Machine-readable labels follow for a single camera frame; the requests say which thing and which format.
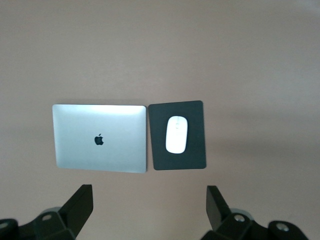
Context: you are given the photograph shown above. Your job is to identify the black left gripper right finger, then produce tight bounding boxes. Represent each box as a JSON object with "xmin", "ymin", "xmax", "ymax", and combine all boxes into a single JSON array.
[{"xmin": 201, "ymin": 185, "xmax": 310, "ymax": 240}]

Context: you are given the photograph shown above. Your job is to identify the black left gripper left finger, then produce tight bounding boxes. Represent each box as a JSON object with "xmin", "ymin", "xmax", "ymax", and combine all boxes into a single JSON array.
[{"xmin": 0, "ymin": 184, "xmax": 94, "ymax": 240}]

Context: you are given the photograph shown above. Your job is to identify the white wireless computer mouse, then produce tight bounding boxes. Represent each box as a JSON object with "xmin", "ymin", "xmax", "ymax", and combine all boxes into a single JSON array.
[{"xmin": 165, "ymin": 115, "xmax": 189, "ymax": 154}]

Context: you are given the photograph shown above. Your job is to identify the black rectangular mouse pad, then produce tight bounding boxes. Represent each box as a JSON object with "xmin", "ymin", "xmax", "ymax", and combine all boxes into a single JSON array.
[{"xmin": 147, "ymin": 100, "xmax": 207, "ymax": 171}]

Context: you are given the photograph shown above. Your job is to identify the silver closed Apple laptop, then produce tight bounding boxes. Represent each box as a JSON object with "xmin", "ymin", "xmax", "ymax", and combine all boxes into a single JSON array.
[{"xmin": 51, "ymin": 104, "xmax": 148, "ymax": 174}]

